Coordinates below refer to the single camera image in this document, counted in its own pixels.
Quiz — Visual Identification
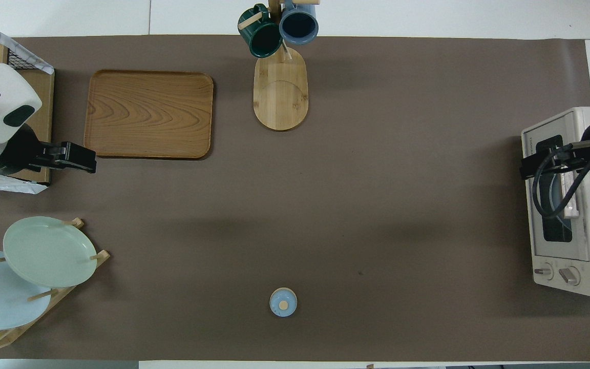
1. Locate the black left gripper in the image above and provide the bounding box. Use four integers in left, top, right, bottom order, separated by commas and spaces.
0, 125, 97, 174

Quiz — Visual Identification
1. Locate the wooden serving tray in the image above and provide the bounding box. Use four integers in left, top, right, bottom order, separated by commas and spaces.
83, 69, 214, 160

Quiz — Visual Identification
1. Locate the patterned white cloth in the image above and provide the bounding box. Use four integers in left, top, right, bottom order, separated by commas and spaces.
0, 169, 49, 194

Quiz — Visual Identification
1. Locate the mint green racked plate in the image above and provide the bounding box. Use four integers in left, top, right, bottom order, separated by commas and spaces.
3, 216, 98, 288

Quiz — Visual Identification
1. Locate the wooden plate rack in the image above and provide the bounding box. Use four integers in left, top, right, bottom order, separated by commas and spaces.
0, 218, 110, 352

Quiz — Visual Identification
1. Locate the brown table mat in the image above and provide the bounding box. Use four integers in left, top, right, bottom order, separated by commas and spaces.
0, 35, 590, 362

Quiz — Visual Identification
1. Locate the wooden mug tree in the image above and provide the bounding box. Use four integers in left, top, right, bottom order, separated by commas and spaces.
239, 0, 320, 132

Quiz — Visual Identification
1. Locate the dark green mug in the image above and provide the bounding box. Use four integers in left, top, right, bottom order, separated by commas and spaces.
238, 4, 283, 58

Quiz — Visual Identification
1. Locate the blue mug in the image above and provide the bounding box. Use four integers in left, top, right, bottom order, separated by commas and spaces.
279, 0, 319, 45

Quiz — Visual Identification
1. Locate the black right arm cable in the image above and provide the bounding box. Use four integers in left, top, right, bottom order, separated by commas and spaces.
532, 136, 590, 234

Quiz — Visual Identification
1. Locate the black wire basket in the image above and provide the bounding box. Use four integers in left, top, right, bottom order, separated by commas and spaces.
0, 13, 54, 75

